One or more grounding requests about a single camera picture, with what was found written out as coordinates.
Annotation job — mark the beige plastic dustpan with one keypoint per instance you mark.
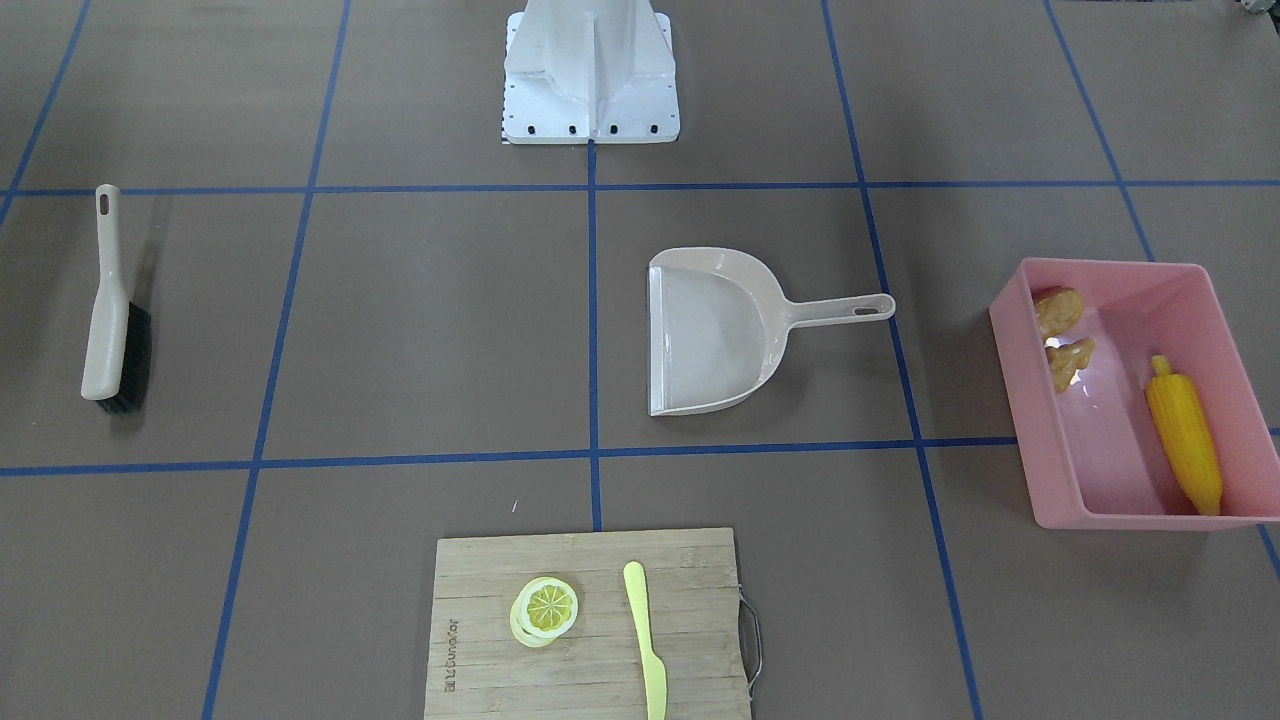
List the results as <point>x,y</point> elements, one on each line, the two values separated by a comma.
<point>719,323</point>

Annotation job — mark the brown toy potato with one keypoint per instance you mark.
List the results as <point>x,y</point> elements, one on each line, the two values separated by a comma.
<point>1057,310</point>

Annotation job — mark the tan toy ginger root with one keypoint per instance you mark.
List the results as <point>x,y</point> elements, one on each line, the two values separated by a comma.
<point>1064,361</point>

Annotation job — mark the beige hand brush black bristles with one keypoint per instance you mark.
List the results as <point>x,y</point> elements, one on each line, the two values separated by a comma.
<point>118,349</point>

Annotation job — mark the yellow toy corn cob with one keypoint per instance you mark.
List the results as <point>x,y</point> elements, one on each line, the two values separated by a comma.
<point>1177,411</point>

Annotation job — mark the pink plastic bin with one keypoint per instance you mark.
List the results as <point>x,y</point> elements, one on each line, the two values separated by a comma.
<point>1091,454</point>

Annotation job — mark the bamboo cutting board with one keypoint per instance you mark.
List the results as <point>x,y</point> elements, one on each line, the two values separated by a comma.
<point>478,670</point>

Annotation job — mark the yellow lemon slice toy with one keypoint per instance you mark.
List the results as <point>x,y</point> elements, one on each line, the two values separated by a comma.
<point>543,611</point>

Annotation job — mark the yellow plastic toy knife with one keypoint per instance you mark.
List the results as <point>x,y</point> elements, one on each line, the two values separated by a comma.
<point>654,670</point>

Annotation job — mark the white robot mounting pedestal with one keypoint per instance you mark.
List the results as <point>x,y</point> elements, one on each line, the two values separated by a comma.
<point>589,72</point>

